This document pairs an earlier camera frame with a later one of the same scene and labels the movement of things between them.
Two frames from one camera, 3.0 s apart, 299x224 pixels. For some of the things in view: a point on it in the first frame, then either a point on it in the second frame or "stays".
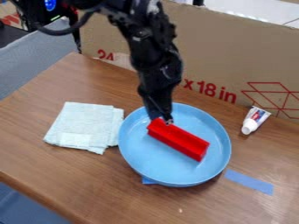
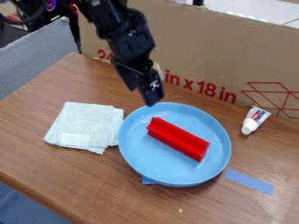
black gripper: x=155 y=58 -> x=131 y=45
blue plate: x=159 y=164 stays
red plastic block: x=178 y=138 stays
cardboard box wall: x=238 y=56 stays
